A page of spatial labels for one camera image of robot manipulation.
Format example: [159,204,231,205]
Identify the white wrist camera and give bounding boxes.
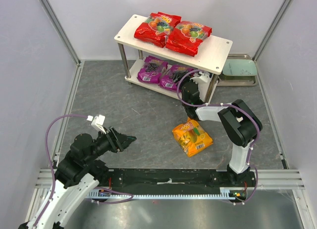
[190,71,210,85]
[87,114,106,134]

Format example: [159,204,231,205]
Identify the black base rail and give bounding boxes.
[99,168,256,193]

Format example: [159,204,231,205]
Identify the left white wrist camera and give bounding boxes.
[87,114,106,134]

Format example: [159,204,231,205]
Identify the white two-tier wooden shelf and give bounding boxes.
[114,14,232,102]

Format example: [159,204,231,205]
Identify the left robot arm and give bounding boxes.
[19,128,136,229]

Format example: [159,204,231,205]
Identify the orange mango candy bag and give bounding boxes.
[172,117,213,157]

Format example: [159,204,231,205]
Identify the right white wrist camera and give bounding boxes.
[190,71,210,85]

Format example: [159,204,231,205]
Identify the red fruit candy bag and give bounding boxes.
[165,21,212,57]
[134,12,181,48]

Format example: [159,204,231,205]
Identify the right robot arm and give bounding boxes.
[177,77,263,183]

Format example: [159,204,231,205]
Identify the white slotted cable duct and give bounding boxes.
[84,189,248,203]

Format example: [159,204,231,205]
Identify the metal tray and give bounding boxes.
[217,54,258,87]

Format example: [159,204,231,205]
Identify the purple grape candy bag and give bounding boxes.
[137,55,168,84]
[158,65,194,92]

